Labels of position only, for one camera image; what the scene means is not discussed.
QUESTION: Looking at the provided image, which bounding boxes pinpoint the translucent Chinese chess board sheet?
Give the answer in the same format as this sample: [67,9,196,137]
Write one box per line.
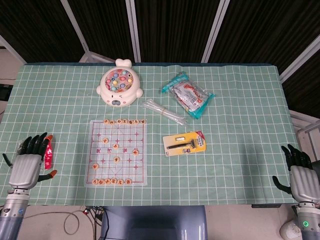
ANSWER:
[83,119,148,188]

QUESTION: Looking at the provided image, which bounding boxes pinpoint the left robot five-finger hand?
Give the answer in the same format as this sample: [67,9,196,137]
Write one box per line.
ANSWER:
[8,132,58,189]

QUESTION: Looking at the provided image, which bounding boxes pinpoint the black floor cables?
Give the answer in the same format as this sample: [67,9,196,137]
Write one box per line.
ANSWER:
[91,206,108,240]

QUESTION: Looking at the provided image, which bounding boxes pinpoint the black device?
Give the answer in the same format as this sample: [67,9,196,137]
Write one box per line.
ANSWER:
[0,84,14,102]

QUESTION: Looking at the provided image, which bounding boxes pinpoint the teal snack bag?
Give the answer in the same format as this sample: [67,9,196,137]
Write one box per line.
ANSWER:
[161,71,215,120]

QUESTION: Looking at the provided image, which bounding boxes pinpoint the yellow carded razor pack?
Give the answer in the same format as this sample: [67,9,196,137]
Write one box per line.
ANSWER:
[162,130,208,158]

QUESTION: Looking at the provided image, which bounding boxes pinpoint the green grid tablecloth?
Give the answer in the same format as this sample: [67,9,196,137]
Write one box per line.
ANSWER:
[0,62,302,207]

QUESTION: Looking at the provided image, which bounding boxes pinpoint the white seal fishing toy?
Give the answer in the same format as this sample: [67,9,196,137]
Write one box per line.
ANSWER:
[96,58,145,108]

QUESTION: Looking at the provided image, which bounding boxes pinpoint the clear straw bundle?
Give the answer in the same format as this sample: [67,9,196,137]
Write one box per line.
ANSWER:
[141,98,188,125]

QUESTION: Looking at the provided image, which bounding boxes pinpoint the white metal frame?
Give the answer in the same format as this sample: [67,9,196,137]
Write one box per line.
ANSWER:
[288,109,320,162]

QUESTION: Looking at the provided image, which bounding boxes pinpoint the red printed packet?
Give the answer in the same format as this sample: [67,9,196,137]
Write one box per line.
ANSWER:
[43,143,55,171]

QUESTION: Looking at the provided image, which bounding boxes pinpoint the dark partition panel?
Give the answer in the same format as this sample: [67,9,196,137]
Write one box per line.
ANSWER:
[61,0,141,63]
[126,0,228,64]
[0,0,89,64]
[202,0,320,83]

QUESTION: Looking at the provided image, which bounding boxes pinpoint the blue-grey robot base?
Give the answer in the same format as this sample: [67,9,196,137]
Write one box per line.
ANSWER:
[99,205,208,240]

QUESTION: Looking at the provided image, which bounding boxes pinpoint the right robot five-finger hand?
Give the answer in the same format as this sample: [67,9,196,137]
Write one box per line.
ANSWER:
[272,144,320,203]

